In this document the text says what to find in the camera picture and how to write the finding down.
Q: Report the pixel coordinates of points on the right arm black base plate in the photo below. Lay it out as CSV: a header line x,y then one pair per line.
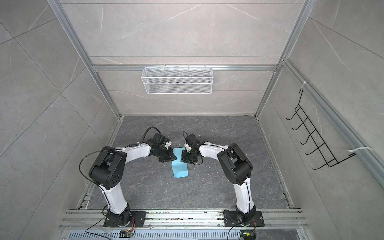
x,y
237,218

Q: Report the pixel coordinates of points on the white wire mesh basket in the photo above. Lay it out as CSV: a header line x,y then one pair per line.
x,y
178,80

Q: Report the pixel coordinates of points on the light blue paper sheet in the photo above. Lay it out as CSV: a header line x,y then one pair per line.
x,y
180,170

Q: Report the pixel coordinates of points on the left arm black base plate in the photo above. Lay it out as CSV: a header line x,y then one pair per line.
x,y
126,219

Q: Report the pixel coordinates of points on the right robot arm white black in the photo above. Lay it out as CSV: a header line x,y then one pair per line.
x,y
236,167

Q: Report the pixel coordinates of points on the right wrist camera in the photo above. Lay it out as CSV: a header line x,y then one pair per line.
x,y
192,143

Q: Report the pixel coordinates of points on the aluminium mounting rail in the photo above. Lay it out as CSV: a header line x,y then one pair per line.
x,y
189,219

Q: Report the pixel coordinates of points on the black wire hook rack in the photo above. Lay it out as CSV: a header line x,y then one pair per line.
x,y
314,136

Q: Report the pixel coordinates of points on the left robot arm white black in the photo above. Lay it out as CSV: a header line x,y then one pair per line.
x,y
108,169

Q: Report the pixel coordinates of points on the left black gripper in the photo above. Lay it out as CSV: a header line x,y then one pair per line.
x,y
170,157

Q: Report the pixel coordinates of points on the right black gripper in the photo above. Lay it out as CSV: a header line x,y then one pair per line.
x,y
185,159

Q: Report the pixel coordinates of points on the white cable tie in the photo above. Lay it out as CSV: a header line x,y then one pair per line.
x,y
360,148

